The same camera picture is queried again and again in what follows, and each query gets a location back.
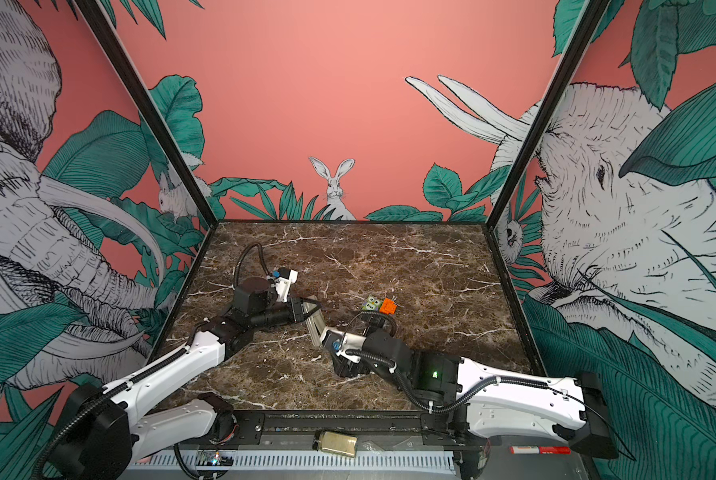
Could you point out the black frame post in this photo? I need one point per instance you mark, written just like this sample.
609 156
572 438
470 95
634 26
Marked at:
585 28
104 32

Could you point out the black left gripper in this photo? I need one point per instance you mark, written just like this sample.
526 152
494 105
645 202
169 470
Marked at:
297 310

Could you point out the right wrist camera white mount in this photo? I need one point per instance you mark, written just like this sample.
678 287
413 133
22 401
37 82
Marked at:
340 342

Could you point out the black frame post left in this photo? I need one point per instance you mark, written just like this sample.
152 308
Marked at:
104 32

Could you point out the orange toy brick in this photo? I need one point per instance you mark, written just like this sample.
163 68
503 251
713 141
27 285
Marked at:
388 307

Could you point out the white slotted cable duct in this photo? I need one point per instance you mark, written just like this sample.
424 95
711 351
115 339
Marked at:
258 460

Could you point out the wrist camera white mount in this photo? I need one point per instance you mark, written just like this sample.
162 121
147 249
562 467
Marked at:
284 278
340 342

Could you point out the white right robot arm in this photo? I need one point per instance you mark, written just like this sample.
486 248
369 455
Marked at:
489 401

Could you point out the red marker pen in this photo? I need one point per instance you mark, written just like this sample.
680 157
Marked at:
540 450

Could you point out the green owl puzzle piece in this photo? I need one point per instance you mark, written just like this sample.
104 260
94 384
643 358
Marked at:
372 304

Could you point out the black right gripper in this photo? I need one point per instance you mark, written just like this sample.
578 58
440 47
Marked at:
346 370

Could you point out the grey remote control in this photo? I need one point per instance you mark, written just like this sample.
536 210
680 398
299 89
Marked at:
316 326

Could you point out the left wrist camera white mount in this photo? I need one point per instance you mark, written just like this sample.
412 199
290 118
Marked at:
284 278

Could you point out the black frame post right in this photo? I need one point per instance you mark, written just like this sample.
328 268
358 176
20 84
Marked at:
585 28

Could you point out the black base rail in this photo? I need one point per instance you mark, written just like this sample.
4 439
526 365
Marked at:
435 430

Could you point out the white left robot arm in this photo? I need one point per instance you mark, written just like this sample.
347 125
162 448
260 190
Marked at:
103 430

